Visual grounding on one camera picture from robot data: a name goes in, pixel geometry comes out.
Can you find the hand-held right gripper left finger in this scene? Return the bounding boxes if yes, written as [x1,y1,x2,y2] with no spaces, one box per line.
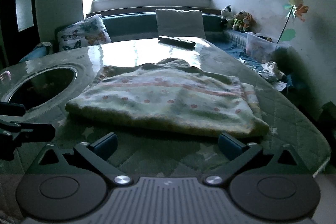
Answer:
[38,132,132,186]

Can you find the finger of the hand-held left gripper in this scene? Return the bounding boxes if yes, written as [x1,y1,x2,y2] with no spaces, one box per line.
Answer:
[0,119,56,161]
[0,101,27,117]

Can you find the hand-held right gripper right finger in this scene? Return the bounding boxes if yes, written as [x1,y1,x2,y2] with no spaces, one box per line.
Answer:
[204,133,300,186]

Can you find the pale dotted baby garment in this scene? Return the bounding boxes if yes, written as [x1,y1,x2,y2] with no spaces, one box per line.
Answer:
[65,58,270,138]

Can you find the white clothes pile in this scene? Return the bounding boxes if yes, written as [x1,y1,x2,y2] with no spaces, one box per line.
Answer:
[259,61,286,83]

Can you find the black round hotplate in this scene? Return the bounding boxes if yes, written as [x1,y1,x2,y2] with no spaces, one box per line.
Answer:
[5,67,78,110]

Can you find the blue cloth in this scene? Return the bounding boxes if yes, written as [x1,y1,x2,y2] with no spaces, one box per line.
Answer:
[20,42,54,63]

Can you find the dark door with glass pane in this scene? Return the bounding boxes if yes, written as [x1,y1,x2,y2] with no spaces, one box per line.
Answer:
[0,0,40,67]

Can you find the butterfly print cushion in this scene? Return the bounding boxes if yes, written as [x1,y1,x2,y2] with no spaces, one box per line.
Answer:
[57,13,112,52]

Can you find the clear plastic storage box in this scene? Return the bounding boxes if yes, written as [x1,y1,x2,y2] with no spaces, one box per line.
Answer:
[245,31,289,62]

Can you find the black remote control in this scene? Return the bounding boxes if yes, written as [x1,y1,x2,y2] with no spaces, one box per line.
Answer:
[158,35,196,48]

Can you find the teal sofa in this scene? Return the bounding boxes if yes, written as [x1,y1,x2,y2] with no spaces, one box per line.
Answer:
[54,6,307,90]

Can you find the orange plush toy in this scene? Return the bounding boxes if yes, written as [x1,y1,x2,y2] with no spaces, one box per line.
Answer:
[241,14,256,32]

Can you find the brown plush toys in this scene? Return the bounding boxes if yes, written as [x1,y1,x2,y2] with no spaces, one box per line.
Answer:
[232,11,247,30]

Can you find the cow plush toy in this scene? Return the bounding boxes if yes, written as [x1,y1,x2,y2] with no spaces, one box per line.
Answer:
[220,5,234,28]

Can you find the plain white cushion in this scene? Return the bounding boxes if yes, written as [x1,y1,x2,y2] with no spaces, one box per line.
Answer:
[155,9,206,38]

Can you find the colourful pinwheel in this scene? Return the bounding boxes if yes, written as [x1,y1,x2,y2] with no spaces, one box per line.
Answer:
[277,0,310,44]

